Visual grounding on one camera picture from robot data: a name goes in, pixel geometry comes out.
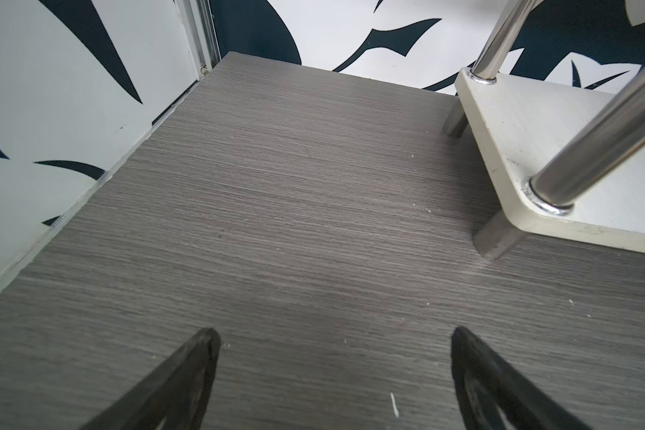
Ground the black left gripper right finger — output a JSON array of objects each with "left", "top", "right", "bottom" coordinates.
[{"left": 451, "top": 326, "right": 589, "bottom": 429}]

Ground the white two-tier metal shelf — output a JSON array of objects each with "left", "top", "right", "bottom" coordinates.
[{"left": 444, "top": 1, "right": 645, "bottom": 260}]

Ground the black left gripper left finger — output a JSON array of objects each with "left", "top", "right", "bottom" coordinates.
[{"left": 82, "top": 329, "right": 221, "bottom": 429}]

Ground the aluminium frame of enclosure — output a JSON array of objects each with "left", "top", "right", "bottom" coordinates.
[{"left": 175, "top": 0, "right": 221, "bottom": 78}]

